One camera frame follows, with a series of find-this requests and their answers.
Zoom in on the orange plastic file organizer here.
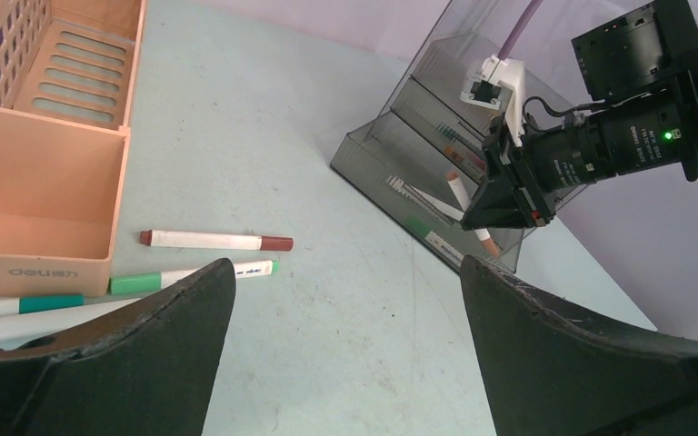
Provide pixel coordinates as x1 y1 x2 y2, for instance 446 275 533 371
0 0 147 297

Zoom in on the white marker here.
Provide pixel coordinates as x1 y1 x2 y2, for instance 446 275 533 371
386 175 464 225

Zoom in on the clear plastic drawer cabinet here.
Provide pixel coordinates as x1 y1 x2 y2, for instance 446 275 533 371
329 0 698 275

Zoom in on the green cap marker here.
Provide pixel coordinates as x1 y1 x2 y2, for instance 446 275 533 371
109 260 280 296
404 216 464 265

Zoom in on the brown cap marker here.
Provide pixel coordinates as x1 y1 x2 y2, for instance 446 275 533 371
446 170 501 259
139 230 294 252

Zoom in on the red marker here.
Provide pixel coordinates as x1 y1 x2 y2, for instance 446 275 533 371
444 146 485 174

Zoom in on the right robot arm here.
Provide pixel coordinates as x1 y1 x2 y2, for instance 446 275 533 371
461 1 698 230

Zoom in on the teal cap marker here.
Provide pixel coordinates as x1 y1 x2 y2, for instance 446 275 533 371
0 294 85 317

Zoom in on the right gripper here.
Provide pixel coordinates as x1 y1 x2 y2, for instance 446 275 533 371
461 117 555 230

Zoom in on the purple cap marker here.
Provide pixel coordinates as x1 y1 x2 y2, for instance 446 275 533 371
0 298 139 342

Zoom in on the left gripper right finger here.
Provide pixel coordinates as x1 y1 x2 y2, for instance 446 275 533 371
460 256 698 435

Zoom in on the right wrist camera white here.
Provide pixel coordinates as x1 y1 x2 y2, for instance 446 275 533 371
460 55 526 147

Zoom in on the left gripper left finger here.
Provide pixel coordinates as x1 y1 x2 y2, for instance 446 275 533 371
0 259 236 435

